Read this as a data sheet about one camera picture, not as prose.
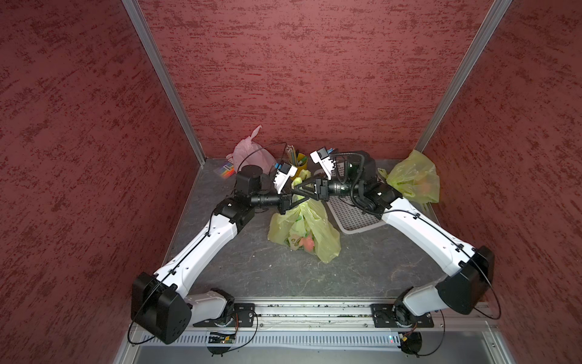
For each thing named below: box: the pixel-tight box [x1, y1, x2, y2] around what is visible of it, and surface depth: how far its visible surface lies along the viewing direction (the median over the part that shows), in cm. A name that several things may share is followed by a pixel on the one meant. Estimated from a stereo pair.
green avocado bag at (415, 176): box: [377, 150, 441, 204], surface depth 105 cm
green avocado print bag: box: [268, 170, 342, 264], surface depth 71 cm
